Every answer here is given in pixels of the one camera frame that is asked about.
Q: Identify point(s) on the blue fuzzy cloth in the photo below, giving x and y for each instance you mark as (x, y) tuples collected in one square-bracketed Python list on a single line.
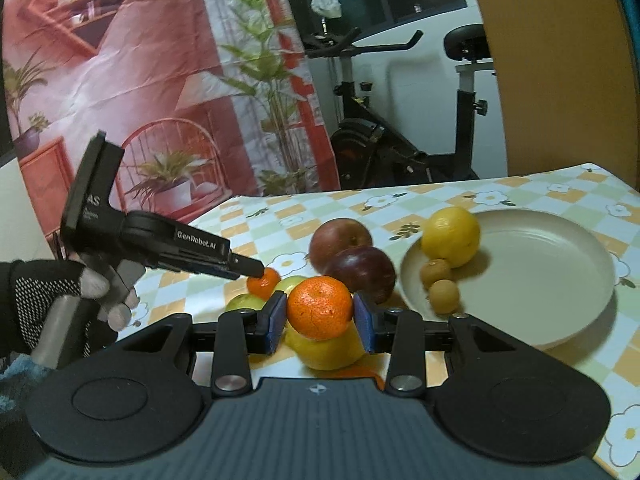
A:
[(20, 370)]

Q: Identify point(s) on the person's left hand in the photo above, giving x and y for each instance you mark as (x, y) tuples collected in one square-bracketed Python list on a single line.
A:
[(35, 285)]

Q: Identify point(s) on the black exercise bike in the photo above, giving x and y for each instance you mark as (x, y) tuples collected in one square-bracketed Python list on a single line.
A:
[(380, 150)]

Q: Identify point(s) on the red printed backdrop cloth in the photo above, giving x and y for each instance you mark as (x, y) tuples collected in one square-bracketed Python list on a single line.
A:
[(165, 85)]

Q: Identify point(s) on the checkered flower tablecloth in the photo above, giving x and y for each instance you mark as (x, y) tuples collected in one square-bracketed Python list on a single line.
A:
[(550, 192)]

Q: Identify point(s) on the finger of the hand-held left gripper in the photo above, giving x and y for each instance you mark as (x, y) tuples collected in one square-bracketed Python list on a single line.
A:
[(247, 267)]

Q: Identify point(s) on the large yellow lemon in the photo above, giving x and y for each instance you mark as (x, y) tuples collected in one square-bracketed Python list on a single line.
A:
[(450, 235)]

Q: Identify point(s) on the small green guava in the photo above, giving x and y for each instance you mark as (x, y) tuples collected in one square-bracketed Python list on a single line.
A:
[(290, 285)]

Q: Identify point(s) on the brown longan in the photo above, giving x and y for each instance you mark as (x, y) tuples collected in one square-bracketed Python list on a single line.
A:
[(444, 297), (436, 274)]

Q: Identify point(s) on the large green guava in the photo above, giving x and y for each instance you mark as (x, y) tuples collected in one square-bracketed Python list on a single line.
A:
[(245, 304)]

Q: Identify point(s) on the wooden chair back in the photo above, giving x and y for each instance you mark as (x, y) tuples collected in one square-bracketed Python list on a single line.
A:
[(555, 60)]

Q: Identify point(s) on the white cloth cap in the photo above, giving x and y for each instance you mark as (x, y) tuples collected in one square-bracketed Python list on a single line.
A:
[(326, 5)]

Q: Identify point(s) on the dark red apple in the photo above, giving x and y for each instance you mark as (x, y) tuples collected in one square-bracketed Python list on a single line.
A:
[(365, 272)]

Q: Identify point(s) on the small orange tangerine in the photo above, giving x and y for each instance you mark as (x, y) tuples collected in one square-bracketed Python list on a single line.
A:
[(265, 285)]

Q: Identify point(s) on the beige plate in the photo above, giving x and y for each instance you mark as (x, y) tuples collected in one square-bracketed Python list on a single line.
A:
[(530, 280)]

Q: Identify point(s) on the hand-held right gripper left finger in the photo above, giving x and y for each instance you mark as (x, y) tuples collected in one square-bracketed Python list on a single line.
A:
[(276, 325)]

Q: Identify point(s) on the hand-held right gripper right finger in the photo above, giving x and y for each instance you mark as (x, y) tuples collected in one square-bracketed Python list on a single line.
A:
[(364, 327)]

